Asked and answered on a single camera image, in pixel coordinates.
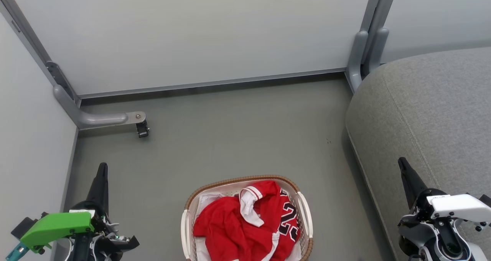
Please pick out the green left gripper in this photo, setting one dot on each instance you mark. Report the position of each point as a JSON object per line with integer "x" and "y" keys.
{"x": 57, "y": 226}

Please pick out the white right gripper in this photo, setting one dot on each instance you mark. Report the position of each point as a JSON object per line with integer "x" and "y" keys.
{"x": 458, "y": 205}

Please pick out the red basketball jersey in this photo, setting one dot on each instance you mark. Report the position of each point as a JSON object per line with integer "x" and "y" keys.
{"x": 270, "y": 194}

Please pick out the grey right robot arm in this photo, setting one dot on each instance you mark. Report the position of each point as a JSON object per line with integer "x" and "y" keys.
{"x": 416, "y": 234}

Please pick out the grey fabric sofa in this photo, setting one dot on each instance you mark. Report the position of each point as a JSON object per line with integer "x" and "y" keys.
{"x": 429, "y": 111}

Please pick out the grey partition support leg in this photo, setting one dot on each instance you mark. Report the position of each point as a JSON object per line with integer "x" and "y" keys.
{"x": 96, "y": 119}

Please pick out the black caster wheel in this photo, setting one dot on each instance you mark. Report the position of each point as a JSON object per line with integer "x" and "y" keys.
{"x": 142, "y": 129}

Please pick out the white basket liner cloth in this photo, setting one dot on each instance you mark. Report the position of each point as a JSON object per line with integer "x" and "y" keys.
{"x": 207, "y": 201}

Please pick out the white laundry basket brown rim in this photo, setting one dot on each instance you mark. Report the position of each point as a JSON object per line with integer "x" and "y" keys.
{"x": 305, "y": 215}

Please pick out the grey partition corner posts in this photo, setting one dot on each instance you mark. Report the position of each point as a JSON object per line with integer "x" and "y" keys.
{"x": 368, "y": 42}

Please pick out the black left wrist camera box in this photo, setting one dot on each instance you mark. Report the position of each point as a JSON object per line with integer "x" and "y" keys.
{"x": 23, "y": 226}

